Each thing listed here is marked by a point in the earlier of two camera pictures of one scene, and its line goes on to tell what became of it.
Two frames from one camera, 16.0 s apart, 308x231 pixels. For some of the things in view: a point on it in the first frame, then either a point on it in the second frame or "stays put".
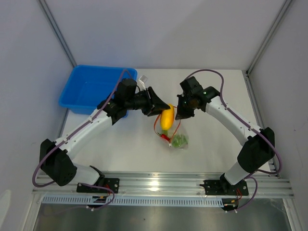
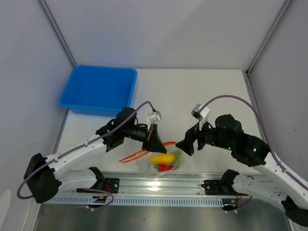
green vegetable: x=179 y=140 to x=178 y=154
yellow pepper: x=167 y=118 to x=161 y=158
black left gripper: x=154 y=102 to x=153 y=143
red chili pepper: x=164 y=136 to x=163 y=167
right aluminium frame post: x=285 y=6 stays put
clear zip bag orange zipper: x=167 y=127 to x=151 y=164
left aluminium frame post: x=47 y=11 stays put
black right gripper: x=181 y=114 to x=193 y=134
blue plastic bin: x=89 y=86 stays put
